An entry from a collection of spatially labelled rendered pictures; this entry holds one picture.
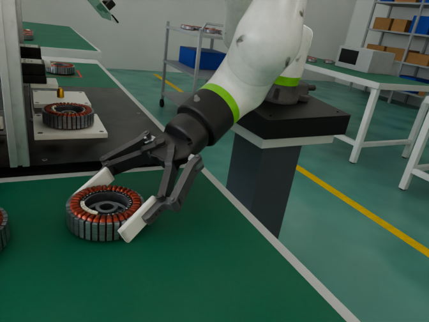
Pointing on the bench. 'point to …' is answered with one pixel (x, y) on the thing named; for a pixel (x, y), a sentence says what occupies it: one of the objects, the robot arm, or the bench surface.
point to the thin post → (31, 103)
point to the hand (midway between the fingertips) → (107, 209)
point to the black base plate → (119, 118)
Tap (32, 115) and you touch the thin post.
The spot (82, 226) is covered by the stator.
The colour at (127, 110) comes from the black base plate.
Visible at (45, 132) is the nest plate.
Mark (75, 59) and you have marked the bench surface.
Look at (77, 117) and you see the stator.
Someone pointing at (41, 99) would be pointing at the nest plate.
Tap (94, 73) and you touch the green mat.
